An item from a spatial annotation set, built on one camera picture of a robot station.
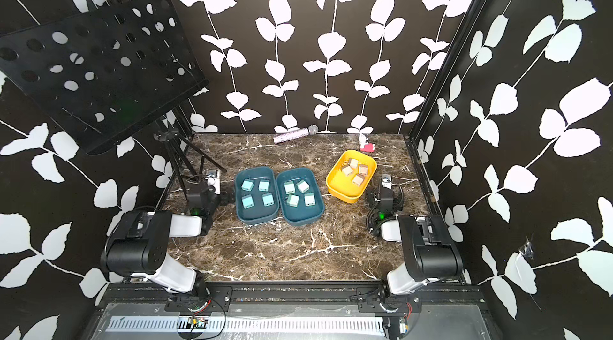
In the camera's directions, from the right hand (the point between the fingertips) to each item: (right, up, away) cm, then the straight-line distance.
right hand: (384, 184), depth 94 cm
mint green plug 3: (-30, -7, +2) cm, 31 cm away
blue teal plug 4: (-47, -7, +1) cm, 48 cm away
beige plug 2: (-6, +5, +11) cm, 13 cm away
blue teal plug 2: (-50, -1, +6) cm, 51 cm away
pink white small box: (-2, +15, +20) cm, 25 cm away
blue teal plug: (-57, -1, +5) cm, 57 cm away
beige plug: (-11, +8, +13) cm, 19 cm away
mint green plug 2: (-33, -2, +6) cm, 34 cm away
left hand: (-66, +2, +1) cm, 66 cm away
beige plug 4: (-9, +1, +8) cm, 12 cm away
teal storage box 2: (-52, -6, +3) cm, 53 cm away
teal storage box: (-34, -5, +3) cm, 35 cm away
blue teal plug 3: (-56, -7, 0) cm, 56 cm away
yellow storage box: (-13, +2, +10) cm, 16 cm away
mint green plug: (-39, -2, +4) cm, 39 cm away
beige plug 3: (-14, +5, +11) cm, 18 cm away
